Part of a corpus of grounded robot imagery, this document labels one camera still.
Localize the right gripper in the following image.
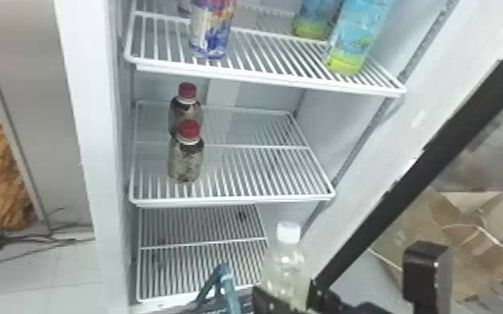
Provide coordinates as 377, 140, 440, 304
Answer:
251, 280, 395, 314

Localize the clear bottle white cap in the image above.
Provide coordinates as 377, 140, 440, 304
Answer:
259, 220, 312, 312

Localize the fridge door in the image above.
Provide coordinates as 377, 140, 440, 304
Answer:
312, 40, 503, 314

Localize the brown bottle red cap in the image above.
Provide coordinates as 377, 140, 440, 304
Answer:
167, 119, 206, 185
168, 81, 205, 135

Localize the brown paper bag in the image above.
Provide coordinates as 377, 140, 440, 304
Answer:
370, 187, 503, 303

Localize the white fridge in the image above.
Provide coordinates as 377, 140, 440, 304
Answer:
53, 0, 503, 314

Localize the green blue bottle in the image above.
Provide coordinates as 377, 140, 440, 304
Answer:
323, 0, 395, 77
291, 0, 345, 42

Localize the black cable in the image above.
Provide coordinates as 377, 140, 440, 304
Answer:
0, 205, 95, 266

